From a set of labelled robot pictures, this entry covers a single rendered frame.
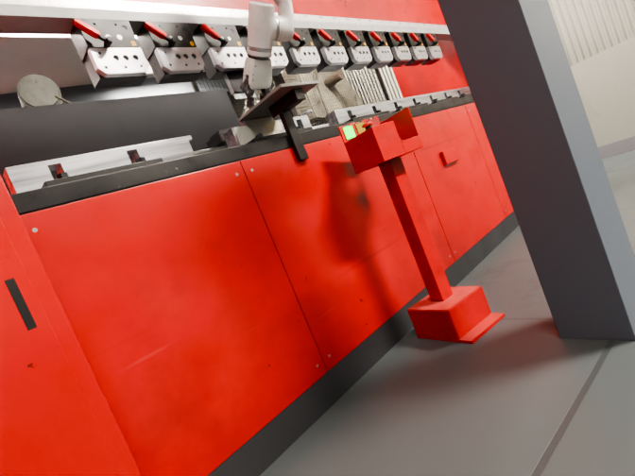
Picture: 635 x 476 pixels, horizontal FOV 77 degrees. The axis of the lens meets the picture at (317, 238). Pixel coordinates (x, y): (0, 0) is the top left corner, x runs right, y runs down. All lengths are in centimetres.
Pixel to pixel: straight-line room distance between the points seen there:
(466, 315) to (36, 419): 121
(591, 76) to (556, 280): 340
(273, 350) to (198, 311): 26
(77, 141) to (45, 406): 115
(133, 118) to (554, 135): 157
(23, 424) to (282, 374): 64
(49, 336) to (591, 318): 126
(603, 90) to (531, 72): 337
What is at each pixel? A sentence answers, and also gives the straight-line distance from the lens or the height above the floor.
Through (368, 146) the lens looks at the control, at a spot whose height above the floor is 73.
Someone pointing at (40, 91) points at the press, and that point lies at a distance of 412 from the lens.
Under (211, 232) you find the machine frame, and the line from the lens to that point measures 116.
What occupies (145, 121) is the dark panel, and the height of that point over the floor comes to 123.
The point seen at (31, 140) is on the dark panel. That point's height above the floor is 122.
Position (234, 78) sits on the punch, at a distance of 160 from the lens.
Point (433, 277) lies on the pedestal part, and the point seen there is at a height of 22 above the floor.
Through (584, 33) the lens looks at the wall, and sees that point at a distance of 455.
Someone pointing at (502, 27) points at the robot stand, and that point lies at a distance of 118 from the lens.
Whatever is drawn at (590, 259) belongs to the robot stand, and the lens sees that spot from 122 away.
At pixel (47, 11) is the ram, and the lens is 141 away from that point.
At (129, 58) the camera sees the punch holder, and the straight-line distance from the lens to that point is 141.
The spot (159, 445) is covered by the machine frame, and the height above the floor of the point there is 24.
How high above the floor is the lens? 62
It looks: 5 degrees down
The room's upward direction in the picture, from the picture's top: 22 degrees counter-clockwise
